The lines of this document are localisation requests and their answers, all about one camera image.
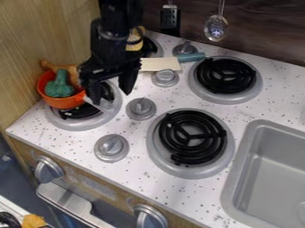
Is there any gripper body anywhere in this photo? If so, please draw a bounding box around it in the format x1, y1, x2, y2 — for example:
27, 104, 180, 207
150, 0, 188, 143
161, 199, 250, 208
76, 48, 145, 84

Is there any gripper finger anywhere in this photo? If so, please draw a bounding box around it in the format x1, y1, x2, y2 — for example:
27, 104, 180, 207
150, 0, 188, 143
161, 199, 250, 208
116, 61, 144, 96
83, 77, 117, 112

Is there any orange pot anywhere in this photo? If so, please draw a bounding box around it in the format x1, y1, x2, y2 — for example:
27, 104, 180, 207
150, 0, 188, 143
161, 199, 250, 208
36, 69, 88, 110

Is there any toy stove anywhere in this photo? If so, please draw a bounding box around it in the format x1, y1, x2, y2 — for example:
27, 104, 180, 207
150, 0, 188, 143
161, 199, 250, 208
43, 31, 265, 181

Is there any brown toy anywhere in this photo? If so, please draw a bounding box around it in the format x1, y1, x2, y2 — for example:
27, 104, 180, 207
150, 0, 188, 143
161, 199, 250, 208
39, 59, 83, 88

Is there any green toy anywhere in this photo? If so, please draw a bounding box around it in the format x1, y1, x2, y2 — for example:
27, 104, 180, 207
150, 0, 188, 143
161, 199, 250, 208
43, 69, 77, 99

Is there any yellow toy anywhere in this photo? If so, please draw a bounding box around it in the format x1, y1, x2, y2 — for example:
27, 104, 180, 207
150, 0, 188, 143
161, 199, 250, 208
125, 25, 148, 52

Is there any black slotted tool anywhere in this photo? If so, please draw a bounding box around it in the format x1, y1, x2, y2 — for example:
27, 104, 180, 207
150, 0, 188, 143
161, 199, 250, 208
160, 0, 183, 38

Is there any silver spoon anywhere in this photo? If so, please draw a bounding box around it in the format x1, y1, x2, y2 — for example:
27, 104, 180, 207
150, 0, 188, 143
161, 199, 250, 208
202, 0, 232, 43

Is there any toy sink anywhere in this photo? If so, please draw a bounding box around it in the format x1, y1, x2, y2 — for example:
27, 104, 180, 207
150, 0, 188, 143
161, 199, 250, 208
218, 118, 305, 228

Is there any cream spatula with teal handle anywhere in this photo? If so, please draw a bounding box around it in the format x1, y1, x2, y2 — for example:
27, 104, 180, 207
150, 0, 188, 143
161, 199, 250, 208
137, 52, 209, 73

